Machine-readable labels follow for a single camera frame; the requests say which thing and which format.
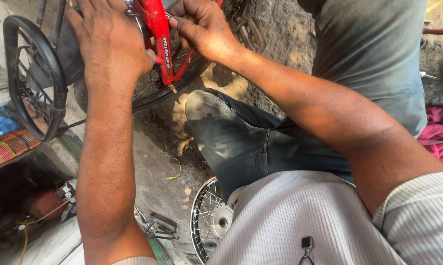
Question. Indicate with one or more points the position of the person's right hand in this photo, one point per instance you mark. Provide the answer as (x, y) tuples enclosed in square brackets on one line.
[(206, 33)]

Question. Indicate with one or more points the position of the red round canister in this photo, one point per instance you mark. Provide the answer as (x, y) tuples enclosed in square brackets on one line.
[(45, 204)]

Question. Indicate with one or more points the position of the silver metal wrench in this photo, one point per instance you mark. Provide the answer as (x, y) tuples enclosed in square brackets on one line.
[(130, 10)]

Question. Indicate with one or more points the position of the red metal tube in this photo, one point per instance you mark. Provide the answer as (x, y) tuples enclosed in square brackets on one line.
[(440, 32)]

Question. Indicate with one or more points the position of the black bicycle carrier rack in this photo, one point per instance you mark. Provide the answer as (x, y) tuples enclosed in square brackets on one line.
[(56, 73)]

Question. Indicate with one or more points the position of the black bicycle pedal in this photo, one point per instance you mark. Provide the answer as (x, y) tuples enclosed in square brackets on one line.
[(251, 35)]

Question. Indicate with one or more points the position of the person's white striped shirt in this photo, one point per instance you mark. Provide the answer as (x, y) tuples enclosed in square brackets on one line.
[(317, 221)]

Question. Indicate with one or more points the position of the chrome spoked wheel rim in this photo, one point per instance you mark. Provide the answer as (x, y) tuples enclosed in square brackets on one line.
[(201, 213)]

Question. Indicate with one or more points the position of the grey metal parts heap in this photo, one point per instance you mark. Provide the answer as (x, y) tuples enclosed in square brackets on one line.
[(67, 195)]

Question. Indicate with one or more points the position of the yellow plastic strip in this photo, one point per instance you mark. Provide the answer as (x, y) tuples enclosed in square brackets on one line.
[(178, 171)]

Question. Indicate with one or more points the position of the pink cloth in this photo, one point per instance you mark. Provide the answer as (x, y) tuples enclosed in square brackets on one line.
[(440, 134)]

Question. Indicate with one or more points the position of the black spoked bicycle wheel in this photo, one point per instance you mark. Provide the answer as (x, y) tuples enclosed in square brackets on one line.
[(151, 94)]

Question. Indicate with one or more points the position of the colourful woven mat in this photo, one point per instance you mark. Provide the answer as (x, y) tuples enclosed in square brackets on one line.
[(8, 147)]

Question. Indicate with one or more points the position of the person's left hand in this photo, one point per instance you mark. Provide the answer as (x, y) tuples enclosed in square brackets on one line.
[(111, 48)]

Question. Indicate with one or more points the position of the red bicycle frame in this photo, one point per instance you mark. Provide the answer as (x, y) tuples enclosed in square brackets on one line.
[(159, 33)]

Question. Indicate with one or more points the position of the black clip microphone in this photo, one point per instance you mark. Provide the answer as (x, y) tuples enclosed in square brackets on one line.
[(307, 243)]

